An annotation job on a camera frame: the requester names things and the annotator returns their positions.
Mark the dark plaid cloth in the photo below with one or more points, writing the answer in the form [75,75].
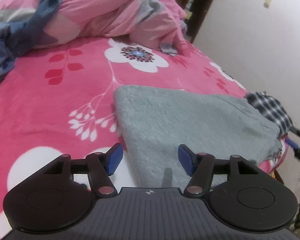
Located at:
[270,107]

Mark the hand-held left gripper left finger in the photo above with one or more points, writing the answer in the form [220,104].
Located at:
[115,158]

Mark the grey sweatpants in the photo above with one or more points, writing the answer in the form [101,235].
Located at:
[177,120]

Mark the navy blue cloth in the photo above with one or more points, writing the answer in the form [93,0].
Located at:
[20,32]

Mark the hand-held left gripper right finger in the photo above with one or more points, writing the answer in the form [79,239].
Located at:
[186,160]

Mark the pink carrot print quilt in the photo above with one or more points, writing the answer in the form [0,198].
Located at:
[102,12]

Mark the pink floral blanket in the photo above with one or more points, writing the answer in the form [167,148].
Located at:
[40,105]

